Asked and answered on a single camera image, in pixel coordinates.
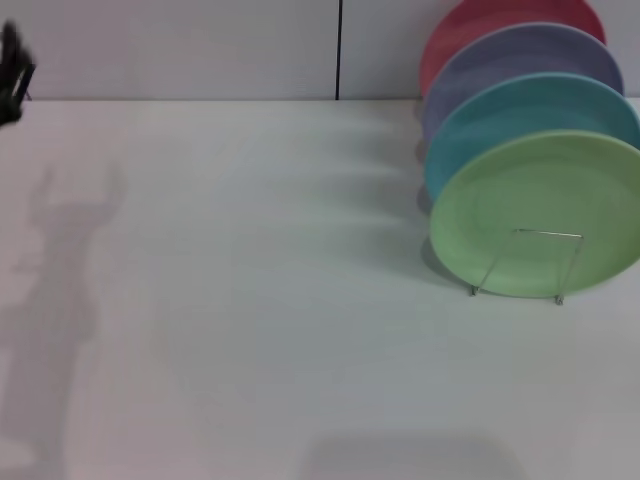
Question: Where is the black vertical wall strip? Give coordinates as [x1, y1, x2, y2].
[334, 0, 347, 101]

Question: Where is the light blue plastic plate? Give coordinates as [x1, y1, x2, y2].
[423, 71, 640, 204]

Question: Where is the purple plastic plate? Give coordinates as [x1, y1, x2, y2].
[421, 22, 625, 146]

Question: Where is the green plastic plate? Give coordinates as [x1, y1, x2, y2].
[428, 129, 640, 300]

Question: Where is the red plastic plate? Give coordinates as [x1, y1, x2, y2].
[418, 0, 608, 99]

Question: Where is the silver wire plate rack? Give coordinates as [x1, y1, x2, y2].
[468, 228, 585, 306]

